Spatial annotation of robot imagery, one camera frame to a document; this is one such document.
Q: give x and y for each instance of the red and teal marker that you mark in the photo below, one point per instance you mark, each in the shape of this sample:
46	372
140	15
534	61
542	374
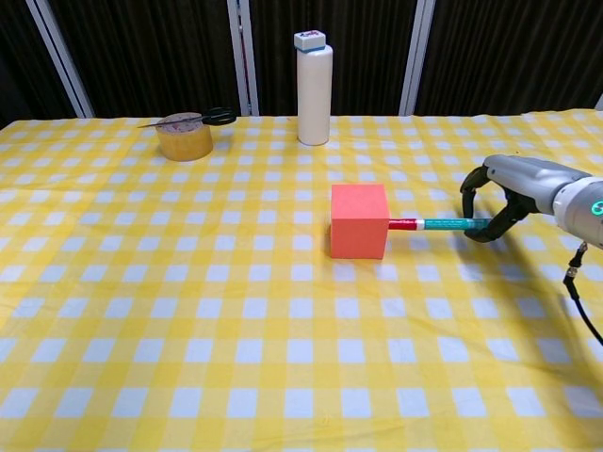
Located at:
443	224

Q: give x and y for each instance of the white mahjong tile block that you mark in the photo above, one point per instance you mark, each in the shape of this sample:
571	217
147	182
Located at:
309	40

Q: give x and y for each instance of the white cylindrical bottle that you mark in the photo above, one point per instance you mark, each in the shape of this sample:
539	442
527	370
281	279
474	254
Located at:
314	94

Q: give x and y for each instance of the red cube block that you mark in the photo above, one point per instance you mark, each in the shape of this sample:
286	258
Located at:
358	235

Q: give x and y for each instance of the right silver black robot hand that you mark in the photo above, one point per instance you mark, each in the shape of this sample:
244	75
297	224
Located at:
532	181

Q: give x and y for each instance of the white frame post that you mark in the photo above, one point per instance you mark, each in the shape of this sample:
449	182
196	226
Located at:
417	56
600	102
242	56
61	56

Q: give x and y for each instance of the black pleated curtain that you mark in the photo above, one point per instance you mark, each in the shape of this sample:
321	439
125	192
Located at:
151	52

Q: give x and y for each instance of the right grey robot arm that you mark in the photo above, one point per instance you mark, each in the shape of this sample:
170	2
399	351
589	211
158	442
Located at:
581	207

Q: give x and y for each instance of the yellow white checkered tablecloth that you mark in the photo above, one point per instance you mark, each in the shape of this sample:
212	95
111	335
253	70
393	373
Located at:
235	329

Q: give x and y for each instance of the yellowish clear packing tape roll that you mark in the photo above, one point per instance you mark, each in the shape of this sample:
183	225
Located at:
184	143

